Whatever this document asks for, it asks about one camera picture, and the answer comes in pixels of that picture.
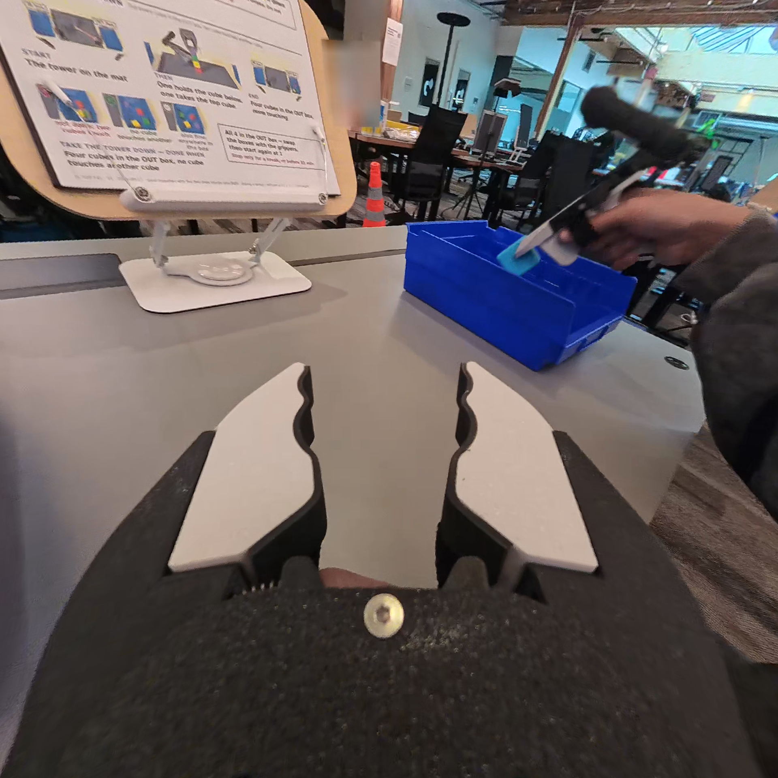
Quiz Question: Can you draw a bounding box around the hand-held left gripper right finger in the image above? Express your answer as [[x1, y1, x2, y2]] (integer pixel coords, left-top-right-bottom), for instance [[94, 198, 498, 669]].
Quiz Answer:
[[436, 361, 599, 589]]

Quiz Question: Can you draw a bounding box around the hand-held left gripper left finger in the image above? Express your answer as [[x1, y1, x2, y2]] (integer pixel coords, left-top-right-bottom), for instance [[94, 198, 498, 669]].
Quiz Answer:
[[167, 363, 328, 586]]

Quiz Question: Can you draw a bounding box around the light blue cube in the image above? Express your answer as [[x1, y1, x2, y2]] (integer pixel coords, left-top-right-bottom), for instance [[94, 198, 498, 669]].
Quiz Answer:
[[496, 243, 542, 278]]

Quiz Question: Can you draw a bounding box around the blue plastic bin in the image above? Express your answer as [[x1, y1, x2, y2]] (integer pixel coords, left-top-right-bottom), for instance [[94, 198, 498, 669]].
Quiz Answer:
[[404, 220, 638, 372]]

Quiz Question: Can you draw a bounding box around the person's right hand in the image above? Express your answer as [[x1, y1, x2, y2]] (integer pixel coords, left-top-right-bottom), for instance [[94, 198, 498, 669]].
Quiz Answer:
[[585, 188, 754, 269]]

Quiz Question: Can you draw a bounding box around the black office chair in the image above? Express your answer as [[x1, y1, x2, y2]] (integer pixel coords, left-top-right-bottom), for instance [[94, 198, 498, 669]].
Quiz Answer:
[[395, 106, 469, 222]]

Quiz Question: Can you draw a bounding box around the orange traffic cone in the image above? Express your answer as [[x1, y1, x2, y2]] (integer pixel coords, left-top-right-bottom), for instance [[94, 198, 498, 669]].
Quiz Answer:
[[363, 161, 388, 228]]

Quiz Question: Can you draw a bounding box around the black floor lamp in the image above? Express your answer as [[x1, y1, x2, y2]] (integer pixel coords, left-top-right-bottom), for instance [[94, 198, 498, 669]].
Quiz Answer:
[[436, 12, 472, 110]]

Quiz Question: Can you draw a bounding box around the wooden board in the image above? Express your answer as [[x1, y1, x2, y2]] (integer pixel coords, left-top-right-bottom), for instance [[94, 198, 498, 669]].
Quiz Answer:
[[0, 0, 357, 221]]

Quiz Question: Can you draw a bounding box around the person's dark jacket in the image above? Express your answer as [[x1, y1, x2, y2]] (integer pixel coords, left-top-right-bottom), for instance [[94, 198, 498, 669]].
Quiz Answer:
[[720, 644, 778, 778]]

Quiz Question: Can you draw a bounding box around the printed instruction sheet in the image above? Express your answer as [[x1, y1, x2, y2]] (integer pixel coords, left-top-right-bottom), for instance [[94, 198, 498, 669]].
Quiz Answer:
[[0, 0, 341, 214]]

